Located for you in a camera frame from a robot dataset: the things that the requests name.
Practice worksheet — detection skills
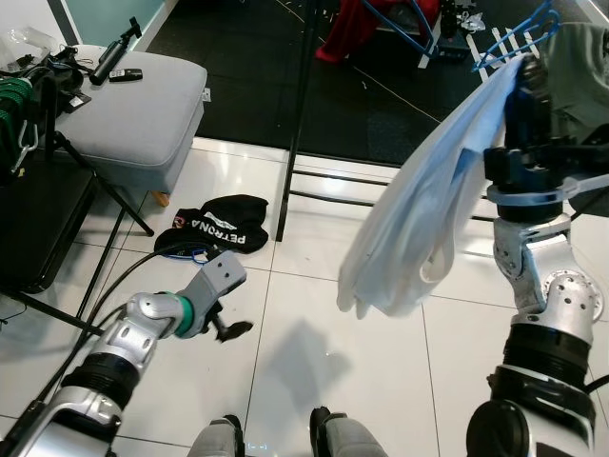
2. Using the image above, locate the white cloth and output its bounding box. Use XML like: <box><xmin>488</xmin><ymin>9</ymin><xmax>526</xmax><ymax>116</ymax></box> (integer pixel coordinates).
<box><xmin>338</xmin><ymin>55</ymin><xmax>535</xmax><ymax>321</ymax></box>

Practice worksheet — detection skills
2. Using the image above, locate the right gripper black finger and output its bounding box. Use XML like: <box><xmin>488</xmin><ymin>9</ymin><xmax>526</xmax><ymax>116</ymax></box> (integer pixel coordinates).
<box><xmin>504</xmin><ymin>62</ymin><xmax>551</xmax><ymax>151</ymax></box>

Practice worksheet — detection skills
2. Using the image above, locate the black side table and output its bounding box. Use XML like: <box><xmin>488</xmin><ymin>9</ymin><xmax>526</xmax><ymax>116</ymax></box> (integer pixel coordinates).
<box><xmin>0</xmin><ymin>157</ymin><xmax>97</xmax><ymax>292</ymax></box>

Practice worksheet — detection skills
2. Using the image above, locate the grey upholstered ottoman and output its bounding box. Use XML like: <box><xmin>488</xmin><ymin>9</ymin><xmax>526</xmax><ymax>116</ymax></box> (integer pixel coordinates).
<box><xmin>57</xmin><ymin>48</ymin><xmax>209</xmax><ymax>207</ymax></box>

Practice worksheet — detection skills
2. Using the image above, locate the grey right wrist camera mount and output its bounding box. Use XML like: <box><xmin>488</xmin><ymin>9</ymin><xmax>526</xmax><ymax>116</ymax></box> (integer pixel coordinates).
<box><xmin>487</xmin><ymin>133</ymin><xmax>609</xmax><ymax>208</ymax></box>

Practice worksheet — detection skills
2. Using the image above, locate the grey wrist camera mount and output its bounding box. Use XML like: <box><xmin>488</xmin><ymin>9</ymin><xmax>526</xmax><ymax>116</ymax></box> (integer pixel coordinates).
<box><xmin>487</xmin><ymin>133</ymin><xmax>609</xmax><ymax>208</ymax></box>
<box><xmin>186</xmin><ymin>251</ymin><xmax>247</xmax><ymax>317</ymax></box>

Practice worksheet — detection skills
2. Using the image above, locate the green coiled strap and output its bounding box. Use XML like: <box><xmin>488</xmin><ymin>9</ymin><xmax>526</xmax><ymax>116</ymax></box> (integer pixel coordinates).
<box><xmin>0</xmin><ymin>76</ymin><xmax>35</xmax><ymax>164</ymax></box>

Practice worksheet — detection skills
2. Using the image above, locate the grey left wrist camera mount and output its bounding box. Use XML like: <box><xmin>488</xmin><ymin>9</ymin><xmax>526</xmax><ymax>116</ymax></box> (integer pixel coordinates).
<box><xmin>186</xmin><ymin>251</ymin><xmax>247</xmax><ymax>317</ymax></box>

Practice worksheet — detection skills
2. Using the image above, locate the black tripod stand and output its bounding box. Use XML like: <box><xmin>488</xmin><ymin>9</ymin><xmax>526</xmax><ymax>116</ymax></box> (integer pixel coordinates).
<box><xmin>90</xmin><ymin>16</ymin><xmax>145</xmax><ymax>88</ymax></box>

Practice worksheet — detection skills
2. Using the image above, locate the red garment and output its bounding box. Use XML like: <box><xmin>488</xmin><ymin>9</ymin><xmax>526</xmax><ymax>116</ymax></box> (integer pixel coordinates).
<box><xmin>317</xmin><ymin>0</ymin><xmax>444</xmax><ymax>64</ymax></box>

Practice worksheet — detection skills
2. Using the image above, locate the black metal clothes rack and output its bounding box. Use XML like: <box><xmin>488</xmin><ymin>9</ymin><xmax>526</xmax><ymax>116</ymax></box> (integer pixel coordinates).
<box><xmin>276</xmin><ymin>0</ymin><xmax>609</xmax><ymax>248</ymax></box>

